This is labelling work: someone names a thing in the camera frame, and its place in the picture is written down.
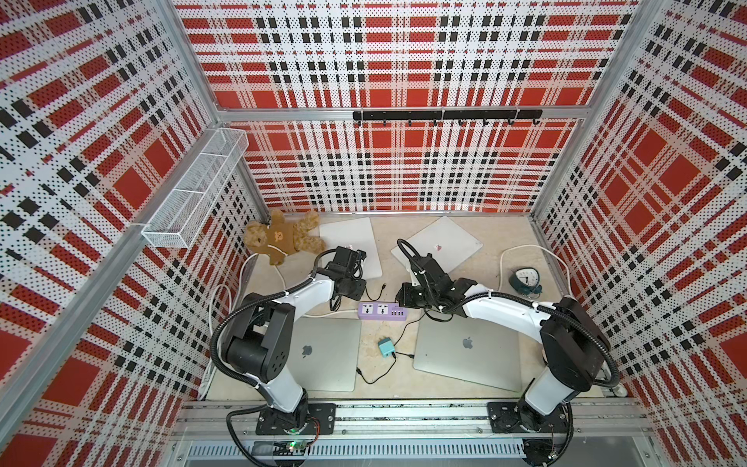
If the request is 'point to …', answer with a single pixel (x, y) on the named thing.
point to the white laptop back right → (445, 240)
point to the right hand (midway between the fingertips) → (400, 296)
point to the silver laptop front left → (324, 353)
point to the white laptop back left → (355, 233)
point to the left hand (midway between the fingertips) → (359, 286)
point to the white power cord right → (541, 247)
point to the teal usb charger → (386, 346)
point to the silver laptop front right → (476, 350)
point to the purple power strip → (381, 310)
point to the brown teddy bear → (279, 238)
